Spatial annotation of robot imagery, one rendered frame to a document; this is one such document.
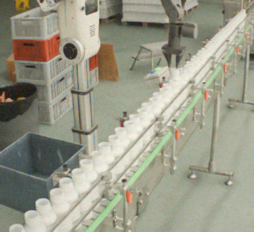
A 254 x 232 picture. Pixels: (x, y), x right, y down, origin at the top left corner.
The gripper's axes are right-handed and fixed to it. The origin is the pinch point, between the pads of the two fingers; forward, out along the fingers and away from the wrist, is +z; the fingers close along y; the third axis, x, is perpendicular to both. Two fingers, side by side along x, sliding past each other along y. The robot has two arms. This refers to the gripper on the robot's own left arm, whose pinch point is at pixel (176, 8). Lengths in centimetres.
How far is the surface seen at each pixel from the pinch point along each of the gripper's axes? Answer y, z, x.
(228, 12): 43, 72, -388
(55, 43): 160, 60, -108
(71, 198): -17, 26, 142
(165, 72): -2.0, 29.1, 27.0
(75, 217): -17, 34, 142
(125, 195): -26, 33, 127
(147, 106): -15, 23, 83
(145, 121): -17, 26, 89
